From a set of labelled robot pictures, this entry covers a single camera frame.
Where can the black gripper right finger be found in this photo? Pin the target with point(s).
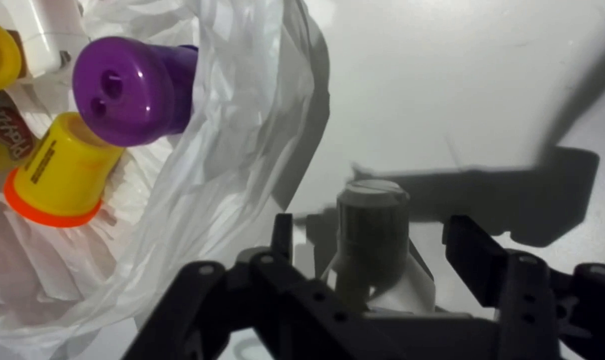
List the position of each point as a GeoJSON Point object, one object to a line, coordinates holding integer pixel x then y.
{"type": "Point", "coordinates": [535, 307]}

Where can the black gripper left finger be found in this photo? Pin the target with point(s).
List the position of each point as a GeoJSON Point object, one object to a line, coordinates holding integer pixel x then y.
{"type": "Point", "coordinates": [270, 313]}

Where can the purple tub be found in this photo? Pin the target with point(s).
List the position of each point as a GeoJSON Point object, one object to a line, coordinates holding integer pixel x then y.
{"type": "Point", "coordinates": [135, 90]}

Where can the large yellow tub orange lid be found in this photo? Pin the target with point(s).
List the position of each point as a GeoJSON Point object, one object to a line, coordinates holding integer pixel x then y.
{"type": "Point", "coordinates": [66, 170]}

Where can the white plastic bag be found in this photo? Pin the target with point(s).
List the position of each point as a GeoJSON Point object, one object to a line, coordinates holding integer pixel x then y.
{"type": "Point", "coordinates": [235, 132]}

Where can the white bottle with red label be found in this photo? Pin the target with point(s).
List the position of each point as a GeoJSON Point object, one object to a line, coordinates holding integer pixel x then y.
{"type": "Point", "coordinates": [374, 233]}

